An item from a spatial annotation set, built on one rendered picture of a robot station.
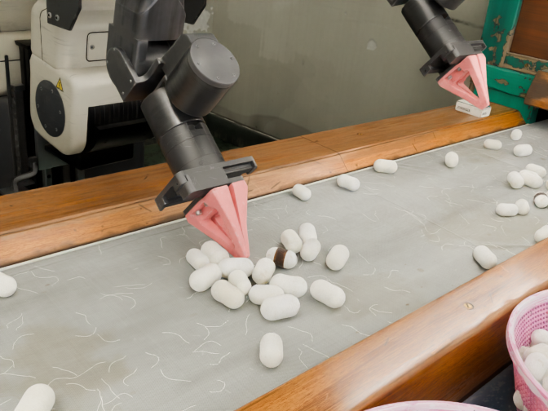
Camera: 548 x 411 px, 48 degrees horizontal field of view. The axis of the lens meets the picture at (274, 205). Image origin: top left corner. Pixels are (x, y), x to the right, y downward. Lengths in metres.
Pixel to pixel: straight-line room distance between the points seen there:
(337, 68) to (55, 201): 2.10
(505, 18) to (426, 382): 1.03
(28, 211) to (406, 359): 0.43
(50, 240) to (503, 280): 0.47
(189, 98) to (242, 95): 2.51
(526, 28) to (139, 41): 0.95
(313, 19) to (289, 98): 0.38
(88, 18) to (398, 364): 0.85
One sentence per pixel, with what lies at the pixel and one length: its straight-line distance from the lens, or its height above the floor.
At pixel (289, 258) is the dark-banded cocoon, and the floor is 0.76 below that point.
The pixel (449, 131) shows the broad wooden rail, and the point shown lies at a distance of 1.19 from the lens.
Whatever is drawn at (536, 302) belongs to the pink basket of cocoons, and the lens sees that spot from 0.66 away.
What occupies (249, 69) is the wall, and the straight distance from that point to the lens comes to 3.08.
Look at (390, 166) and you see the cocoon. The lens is 0.96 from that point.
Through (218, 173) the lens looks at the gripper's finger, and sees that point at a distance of 0.63.
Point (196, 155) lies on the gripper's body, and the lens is 0.65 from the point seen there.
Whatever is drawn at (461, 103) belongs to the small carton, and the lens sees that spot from 1.32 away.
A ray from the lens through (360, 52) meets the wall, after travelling 2.65.
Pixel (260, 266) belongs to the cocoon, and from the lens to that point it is 0.62.
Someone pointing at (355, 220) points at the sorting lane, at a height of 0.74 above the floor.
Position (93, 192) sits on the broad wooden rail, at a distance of 0.76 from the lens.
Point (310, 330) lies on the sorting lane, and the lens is 0.58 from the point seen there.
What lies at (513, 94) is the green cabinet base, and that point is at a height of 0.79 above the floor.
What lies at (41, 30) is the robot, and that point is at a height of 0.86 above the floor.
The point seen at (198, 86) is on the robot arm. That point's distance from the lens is 0.62.
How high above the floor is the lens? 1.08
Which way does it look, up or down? 25 degrees down
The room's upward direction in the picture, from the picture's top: 7 degrees clockwise
